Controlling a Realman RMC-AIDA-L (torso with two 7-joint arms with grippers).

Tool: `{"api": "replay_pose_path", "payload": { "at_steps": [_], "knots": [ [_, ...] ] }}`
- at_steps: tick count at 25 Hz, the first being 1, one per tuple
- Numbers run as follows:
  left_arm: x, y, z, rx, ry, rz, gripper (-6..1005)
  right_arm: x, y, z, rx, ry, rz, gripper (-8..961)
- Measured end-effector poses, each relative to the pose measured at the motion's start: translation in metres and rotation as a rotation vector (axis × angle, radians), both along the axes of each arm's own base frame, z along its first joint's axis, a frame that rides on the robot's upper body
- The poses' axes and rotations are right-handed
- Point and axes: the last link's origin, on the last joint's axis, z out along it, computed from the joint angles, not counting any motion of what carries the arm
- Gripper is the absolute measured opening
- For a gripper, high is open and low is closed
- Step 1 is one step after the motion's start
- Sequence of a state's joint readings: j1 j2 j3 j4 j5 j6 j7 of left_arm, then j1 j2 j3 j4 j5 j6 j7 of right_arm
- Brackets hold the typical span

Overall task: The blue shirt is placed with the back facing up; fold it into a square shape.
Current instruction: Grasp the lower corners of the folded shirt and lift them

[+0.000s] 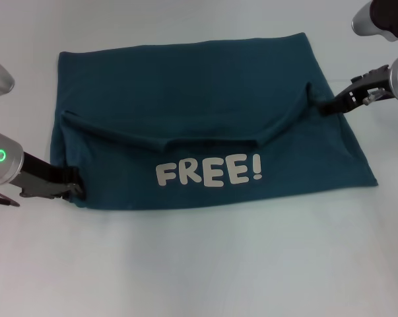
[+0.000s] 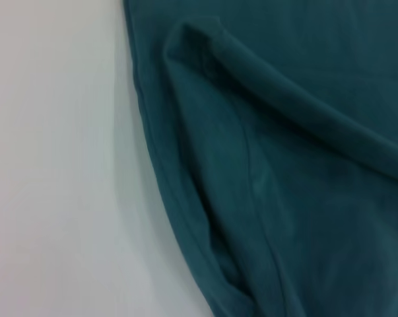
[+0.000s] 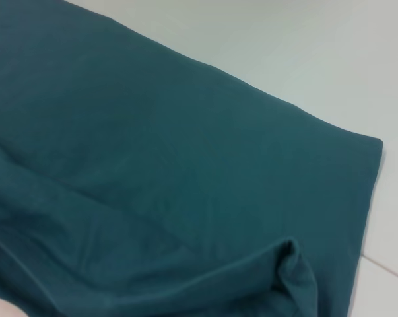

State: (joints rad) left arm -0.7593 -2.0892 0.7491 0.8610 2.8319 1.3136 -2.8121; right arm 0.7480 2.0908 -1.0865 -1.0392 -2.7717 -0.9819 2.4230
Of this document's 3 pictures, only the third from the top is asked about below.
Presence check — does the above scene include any teal blue t-shirt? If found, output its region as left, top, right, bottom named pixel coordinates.
left=0, top=0, right=384, bottom=317

